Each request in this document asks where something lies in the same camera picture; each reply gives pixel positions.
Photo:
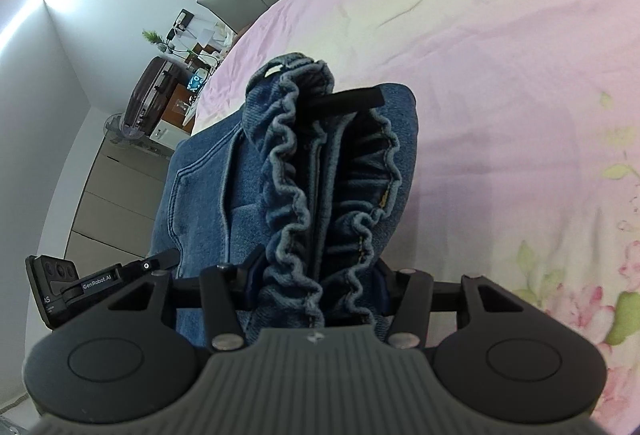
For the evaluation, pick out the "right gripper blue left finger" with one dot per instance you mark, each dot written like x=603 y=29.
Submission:
x=234 y=287

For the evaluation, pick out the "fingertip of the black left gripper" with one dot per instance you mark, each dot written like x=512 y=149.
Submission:
x=352 y=100

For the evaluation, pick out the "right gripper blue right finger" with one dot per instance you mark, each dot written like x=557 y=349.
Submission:
x=408 y=288

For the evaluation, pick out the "blue denim jeans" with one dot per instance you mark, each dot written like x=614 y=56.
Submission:
x=322 y=191

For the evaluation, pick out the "beige drawer cabinet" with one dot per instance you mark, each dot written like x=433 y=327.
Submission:
x=117 y=209

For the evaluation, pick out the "cluttered wooden bedside table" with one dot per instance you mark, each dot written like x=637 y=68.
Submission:
x=199 y=44

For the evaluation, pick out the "pink floral bed sheet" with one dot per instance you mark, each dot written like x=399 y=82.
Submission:
x=528 y=149

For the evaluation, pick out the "small green potted plant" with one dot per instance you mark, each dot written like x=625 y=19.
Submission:
x=152 y=37

